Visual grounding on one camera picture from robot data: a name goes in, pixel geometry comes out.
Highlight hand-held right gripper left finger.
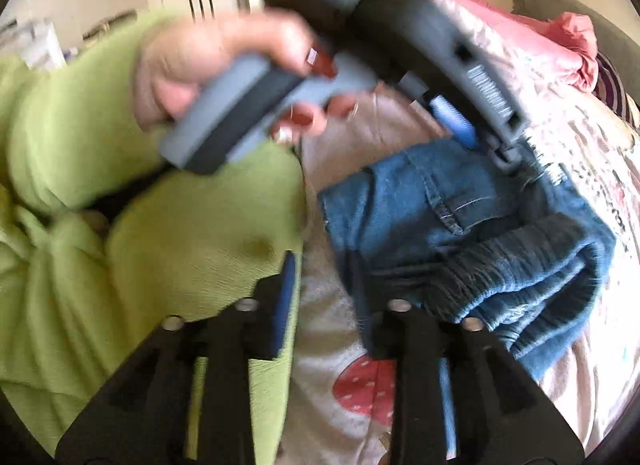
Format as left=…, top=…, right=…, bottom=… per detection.
left=55, top=252, right=301, bottom=465

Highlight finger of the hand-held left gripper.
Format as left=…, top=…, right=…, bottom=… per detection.
left=412, top=92, right=479, bottom=150

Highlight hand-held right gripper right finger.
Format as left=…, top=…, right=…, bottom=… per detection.
left=357, top=295, right=586, bottom=465

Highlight blue denim pants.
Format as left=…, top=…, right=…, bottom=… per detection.
left=317, top=137, right=619, bottom=384

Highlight person's left forearm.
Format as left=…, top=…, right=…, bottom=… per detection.
left=0, top=10, right=177, bottom=216

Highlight person's left hand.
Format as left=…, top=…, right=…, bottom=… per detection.
left=132, top=10, right=359, bottom=140

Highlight pink strawberry printed blanket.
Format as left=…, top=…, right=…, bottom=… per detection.
left=280, top=0, right=640, bottom=465

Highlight green fleece blanket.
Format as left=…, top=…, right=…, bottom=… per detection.
left=0, top=140, right=309, bottom=465

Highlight coral pink quilt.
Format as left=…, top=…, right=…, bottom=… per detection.
left=447, top=0, right=602, bottom=94

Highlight grey bed headboard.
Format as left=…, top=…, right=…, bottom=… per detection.
left=510, top=0, right=640, bottom=112

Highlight purple striped cloth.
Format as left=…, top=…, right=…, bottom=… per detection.
left=592, top=51, right=640, bottom=129

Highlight white clutter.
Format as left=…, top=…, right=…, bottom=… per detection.
left=0, top=17, right=67, bottom=70

